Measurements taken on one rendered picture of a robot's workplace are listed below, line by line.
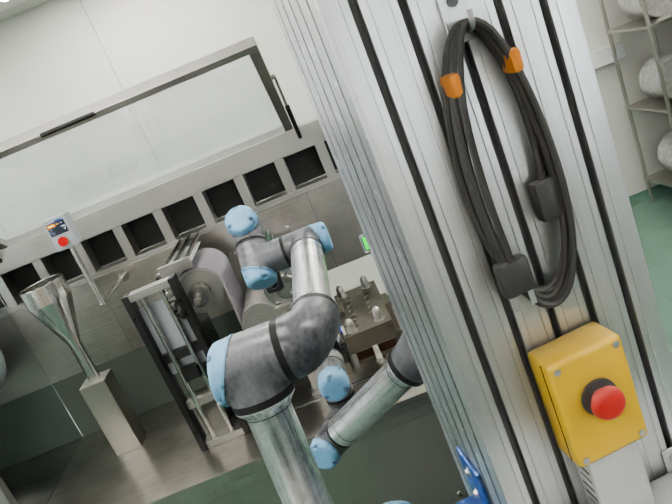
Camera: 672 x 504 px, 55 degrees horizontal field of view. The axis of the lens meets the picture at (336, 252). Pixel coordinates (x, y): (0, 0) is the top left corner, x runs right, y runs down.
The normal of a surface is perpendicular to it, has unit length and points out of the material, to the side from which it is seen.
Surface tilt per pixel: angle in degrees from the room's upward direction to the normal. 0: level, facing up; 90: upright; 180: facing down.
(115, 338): 90
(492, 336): 90
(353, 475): 90
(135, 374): 90
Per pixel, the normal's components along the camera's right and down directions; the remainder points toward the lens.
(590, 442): 0.20, 0.22
